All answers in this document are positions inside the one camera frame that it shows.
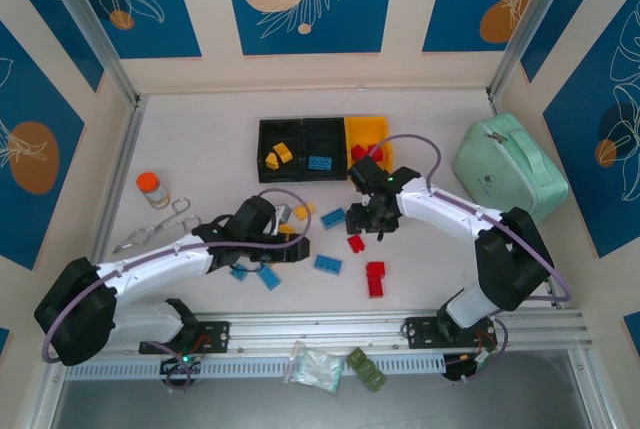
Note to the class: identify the square blue lego brick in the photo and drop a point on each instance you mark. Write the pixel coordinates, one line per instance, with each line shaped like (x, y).
(239, 274)

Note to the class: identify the olive green block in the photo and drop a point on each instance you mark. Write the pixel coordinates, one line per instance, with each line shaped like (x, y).
(366, 368)
(375, 381)
(356, 358)

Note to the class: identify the black plastic bin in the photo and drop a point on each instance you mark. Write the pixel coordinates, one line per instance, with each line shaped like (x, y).
(325, 136)
(267, 131)

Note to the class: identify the yellow plastic bin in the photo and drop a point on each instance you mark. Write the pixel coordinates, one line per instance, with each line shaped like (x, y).
(360, 126)

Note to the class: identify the aluminium floor side rail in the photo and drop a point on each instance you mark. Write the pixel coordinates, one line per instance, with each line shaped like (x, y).
(112, 199)

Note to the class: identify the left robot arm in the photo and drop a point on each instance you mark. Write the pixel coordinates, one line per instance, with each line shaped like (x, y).
(150, 269)

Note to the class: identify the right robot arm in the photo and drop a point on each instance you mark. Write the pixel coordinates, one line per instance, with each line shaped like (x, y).
(515, 259)

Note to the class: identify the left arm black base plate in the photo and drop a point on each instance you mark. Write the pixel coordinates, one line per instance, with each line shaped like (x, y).
(215, 336)

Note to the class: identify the long red lego brick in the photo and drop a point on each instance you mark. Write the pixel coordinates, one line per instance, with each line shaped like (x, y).
(375, 286)

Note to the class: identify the small yellow lego brick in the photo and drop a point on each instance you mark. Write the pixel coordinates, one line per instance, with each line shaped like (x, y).
(271, 161)

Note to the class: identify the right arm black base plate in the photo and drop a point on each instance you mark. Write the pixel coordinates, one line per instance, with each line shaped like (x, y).
(417, 331)

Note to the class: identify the metal tongs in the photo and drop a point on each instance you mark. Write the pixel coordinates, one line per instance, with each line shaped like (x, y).
(160, 226)

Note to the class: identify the clear plastic zip bag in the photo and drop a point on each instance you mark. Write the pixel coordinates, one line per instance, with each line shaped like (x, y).
(312, 366)

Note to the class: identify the mint green zip bag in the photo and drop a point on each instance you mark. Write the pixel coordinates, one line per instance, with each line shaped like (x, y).
(510, 174)

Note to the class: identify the long blue lego brick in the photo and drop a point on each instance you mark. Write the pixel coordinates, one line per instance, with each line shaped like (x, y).
(328, 264)
(270, 280)
(320, 162)
(332, 218)

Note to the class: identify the aluminium frame post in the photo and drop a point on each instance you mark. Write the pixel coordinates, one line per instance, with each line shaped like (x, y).
(527, 24)
(91, 24)

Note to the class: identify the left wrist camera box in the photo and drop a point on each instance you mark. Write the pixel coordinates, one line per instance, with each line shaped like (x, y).
(283, 212)

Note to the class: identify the orange lid jar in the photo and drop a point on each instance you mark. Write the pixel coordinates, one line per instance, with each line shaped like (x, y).
(154, 191)

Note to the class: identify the aluminium mounting rail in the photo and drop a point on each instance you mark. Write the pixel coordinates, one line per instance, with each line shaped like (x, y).
(320, 329)

